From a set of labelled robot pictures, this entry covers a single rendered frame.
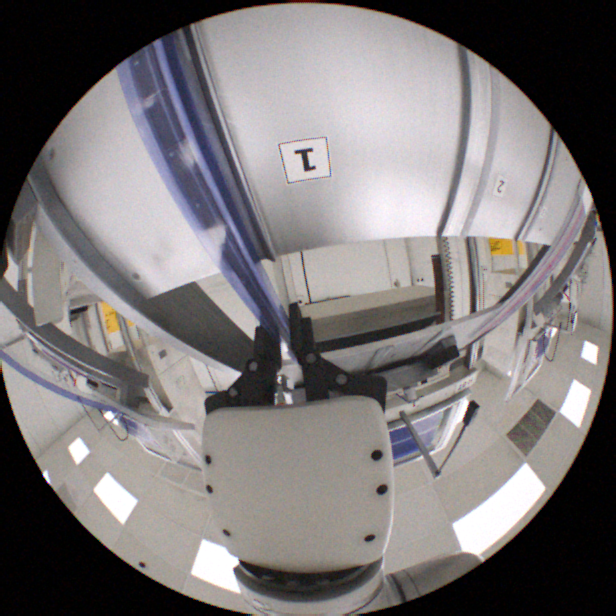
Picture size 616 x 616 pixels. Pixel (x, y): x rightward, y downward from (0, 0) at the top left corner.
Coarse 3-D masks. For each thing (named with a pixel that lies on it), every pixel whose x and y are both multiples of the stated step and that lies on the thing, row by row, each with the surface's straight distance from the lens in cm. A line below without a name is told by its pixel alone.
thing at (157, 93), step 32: (128, 64) 7; (160, 64) 6; (128, 96) 7; (160, 96) 6; (160, 128) 6; (192, 128) 6; (160, 160) 6; (192, 160) 5; (192, 192) 6; (224, 192) 6; (192, 224) 6; (224, 224) 6; (224, 256) 7; (256, 256) 7; (256, 288) 8; (288, 320) 12; (288, 352) 15
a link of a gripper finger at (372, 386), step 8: (352, 376) 11; (360, 376) 11; (368, 376) 11; (376, 376) 11; (352, 384) 11; (360, 384) 11; (368, 384) 11; (376, 384) 11; (384, 384) 11; (336, 392) 11; (344, 392) 11; (352, 392) 11; (360, 392) 10; (368, 392) 10; (376, 392) 11; (384, 392) 11; (376, 400) 10; (384, 400) 11; (384, 408) 10
